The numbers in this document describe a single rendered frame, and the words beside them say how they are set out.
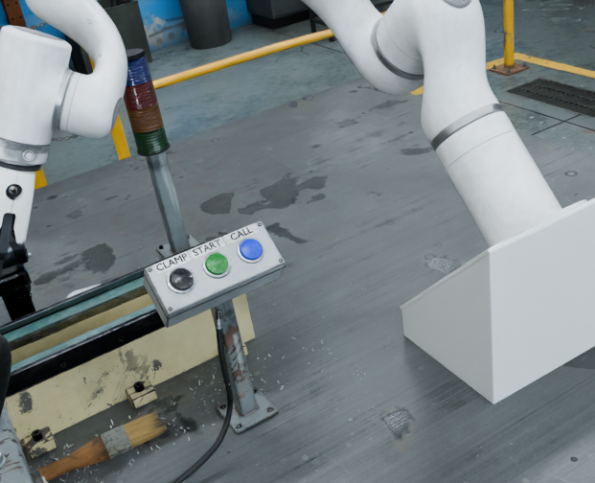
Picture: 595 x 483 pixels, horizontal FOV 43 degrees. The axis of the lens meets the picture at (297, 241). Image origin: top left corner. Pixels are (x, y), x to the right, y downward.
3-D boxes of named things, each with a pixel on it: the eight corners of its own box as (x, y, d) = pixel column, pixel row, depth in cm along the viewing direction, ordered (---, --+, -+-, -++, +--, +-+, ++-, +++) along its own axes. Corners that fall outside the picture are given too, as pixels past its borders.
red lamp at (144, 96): (132, 113, 137) (125, 89, 135) (121, 105, 141) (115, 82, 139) (162, 103, 139) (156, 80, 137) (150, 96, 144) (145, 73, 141)
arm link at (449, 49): (476, 140, 124) (407, 22, 129) (546, 79, 108) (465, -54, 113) (421, 161, 119) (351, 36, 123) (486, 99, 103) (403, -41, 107)
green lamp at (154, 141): (145, 158, 141) (138, 136, 139) (133, 149, 146) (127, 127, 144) (173, 148, 143) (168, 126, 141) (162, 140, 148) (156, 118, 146)
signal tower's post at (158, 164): (170, 265, 151) (114, 62, 131) (155, 250, 158) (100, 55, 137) (205, 250, 154) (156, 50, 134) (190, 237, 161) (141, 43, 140)
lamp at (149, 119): (138, 136, 139) (132, 113, 137) (127, 127, 144) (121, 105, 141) (168, 126, 141) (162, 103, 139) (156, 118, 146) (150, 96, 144)
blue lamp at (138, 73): (125, 89, 135) (119, 64, 132) (115, 82, 139) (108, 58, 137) (156, 80, 137) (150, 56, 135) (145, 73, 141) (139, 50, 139)
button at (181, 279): (174, 298, 94) (175, 292, 93) (164, 278, 95) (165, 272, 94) (196, 288, 95) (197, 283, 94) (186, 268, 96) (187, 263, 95)
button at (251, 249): (244, 267, 98) (246, 262, 97) (234, 248, 99) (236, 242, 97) (264, 259, 99) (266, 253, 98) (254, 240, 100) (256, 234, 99)
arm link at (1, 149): (58, 151, 94) (53, 173, 95) (41, 133, 101) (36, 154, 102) (-12, 139, 89) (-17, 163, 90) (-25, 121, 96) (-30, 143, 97)
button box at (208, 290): (166, 330, 96) (168, 314, 92) (142, 284, 99) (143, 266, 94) (280, 278, 103) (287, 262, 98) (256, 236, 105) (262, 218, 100)
